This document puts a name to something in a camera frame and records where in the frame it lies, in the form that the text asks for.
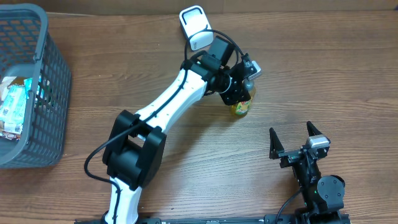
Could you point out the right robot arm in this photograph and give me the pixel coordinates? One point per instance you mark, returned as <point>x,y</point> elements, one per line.
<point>322,195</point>

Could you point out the clear plastic snack bag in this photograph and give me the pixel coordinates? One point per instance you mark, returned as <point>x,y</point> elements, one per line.
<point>13,104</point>

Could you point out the yellow dish soap bottle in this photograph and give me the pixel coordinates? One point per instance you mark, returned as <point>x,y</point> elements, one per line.
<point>241,109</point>

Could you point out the green white tissue pack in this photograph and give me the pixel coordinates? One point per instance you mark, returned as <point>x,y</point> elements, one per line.
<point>28,85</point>

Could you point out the grey plastic mesh basket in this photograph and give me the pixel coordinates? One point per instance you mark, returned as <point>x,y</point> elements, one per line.
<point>28,51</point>

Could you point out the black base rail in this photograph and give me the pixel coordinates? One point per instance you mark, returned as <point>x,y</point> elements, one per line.
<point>211,221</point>

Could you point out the white barcode scanner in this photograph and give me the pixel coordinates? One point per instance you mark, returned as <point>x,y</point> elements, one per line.
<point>193,21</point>

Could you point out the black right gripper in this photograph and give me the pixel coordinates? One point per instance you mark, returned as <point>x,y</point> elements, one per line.
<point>290,156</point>

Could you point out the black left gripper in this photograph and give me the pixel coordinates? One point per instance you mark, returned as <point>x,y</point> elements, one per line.
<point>235,94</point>

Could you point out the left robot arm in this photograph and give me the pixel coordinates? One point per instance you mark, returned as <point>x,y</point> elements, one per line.
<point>137,141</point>

